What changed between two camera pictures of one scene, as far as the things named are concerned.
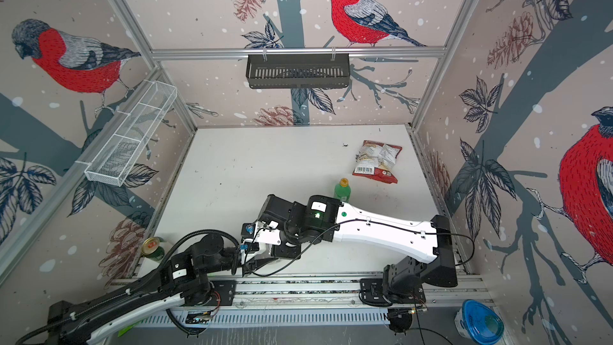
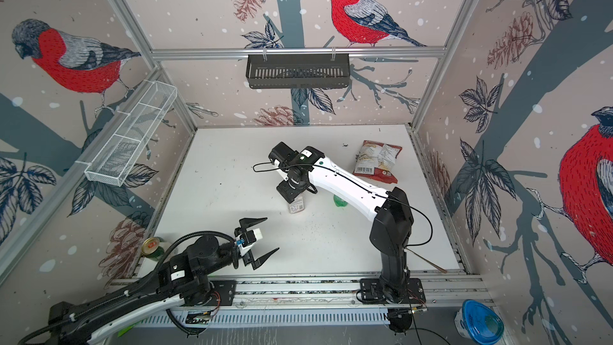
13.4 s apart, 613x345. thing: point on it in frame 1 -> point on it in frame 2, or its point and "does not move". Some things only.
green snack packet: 126,329 does not move
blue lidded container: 477,322 does not move
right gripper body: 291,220 -> 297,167
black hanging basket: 298,71 does not move
